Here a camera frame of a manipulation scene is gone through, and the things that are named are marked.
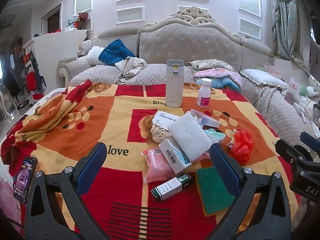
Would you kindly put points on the white plush toy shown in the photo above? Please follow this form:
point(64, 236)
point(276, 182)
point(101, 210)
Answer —
point(312, 92)

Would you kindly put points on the teal plastic packet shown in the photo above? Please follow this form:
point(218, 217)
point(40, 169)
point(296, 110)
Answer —
point(215, 135)

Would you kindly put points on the pink folded blanket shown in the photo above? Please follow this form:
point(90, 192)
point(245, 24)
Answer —
point(217, 74)

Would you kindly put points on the white foam block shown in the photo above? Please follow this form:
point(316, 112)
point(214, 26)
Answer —
point(190, 137)

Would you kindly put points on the red orange printed blanket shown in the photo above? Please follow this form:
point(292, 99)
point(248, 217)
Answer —
point(75, 135)

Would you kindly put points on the blue puffer jacket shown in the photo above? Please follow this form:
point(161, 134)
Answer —
point(112, 52)

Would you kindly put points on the green scouring sponge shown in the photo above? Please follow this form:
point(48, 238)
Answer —
point(212, 192)

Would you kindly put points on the clear bag of snacks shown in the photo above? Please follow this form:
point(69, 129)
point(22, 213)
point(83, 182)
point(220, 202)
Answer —
point(292, 92)

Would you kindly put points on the white box with teal stripes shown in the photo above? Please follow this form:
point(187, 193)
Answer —
point(172, 155)

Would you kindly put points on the light blue folded blanket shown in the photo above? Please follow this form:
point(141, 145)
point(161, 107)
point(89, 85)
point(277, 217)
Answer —
point(220, 83)

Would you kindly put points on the beige crumpled garment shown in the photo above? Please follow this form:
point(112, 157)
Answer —
point(130, 67)

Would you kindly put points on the beige tufted sofa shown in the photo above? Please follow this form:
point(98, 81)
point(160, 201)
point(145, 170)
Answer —
point(190, 42)

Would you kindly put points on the white pillow with trim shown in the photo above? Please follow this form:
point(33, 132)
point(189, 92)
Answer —
point(260, 77)

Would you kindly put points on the patterned beige cushion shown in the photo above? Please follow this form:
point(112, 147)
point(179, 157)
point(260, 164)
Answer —
point(212, 63)

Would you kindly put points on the white cloth bundle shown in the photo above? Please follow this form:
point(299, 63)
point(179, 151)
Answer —
point(93, 55)

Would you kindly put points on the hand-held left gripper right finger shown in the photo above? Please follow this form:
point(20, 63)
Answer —
point(225, 170)

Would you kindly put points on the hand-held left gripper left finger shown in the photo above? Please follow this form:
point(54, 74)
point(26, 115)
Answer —
point(91, 166)

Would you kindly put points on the green plush toy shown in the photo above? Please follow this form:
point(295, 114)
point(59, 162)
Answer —
point(303, 91)

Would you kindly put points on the black smartphone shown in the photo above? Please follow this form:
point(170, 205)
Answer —
point(23, 180)

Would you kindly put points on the dark wooden door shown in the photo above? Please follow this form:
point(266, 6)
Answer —
point(52, 20)

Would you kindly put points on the iridescent carton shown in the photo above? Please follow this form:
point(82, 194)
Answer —
point(210, 123)

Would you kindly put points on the white pill bottle pink label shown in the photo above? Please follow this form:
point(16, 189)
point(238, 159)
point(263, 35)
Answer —
point(203, 97)

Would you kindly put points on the small green white box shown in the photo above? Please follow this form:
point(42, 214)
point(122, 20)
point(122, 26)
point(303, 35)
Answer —
point(170, 186)

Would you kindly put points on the long white medicine box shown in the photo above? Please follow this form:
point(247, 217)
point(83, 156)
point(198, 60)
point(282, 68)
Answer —
point(163, 118)

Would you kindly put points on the pale green patterned curtain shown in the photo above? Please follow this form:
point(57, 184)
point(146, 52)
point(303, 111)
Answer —
point(287, 30)

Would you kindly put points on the white thermos bottle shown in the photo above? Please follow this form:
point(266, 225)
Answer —
point(173, 90)

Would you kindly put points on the pink packets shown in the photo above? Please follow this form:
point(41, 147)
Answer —
point(271, 70)

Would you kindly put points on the white cabinet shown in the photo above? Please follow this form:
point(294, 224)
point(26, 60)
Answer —
point(55, 47)

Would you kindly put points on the red hanging garment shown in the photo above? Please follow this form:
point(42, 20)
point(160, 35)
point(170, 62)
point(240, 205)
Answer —
point(32, 82)

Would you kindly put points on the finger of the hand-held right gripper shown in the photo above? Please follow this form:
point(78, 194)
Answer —
point(311, 140)
point(292, 152)

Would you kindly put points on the pink plastic packet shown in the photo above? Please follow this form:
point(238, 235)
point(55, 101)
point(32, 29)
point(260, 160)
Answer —
point(156, 165)

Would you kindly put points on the small red white packet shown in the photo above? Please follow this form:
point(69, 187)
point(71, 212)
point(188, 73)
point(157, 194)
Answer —
point(231, 142)

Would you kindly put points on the black hanging bag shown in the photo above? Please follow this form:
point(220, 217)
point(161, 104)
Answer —
point(35, 65)

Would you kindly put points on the pink white toy hammer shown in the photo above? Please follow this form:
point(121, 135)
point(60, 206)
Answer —
point(303, 116)

